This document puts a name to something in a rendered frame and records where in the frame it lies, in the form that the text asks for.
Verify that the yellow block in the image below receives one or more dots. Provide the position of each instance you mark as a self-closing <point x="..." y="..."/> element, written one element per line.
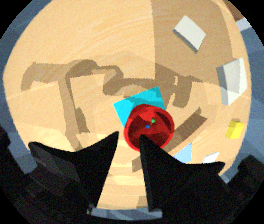
<point x="234" y="130"/>

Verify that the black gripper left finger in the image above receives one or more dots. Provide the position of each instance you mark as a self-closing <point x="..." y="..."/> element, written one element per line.
<point x="87" y="169"/>

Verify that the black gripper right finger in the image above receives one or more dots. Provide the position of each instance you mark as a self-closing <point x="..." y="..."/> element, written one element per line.
<point x="165" y="176"/>

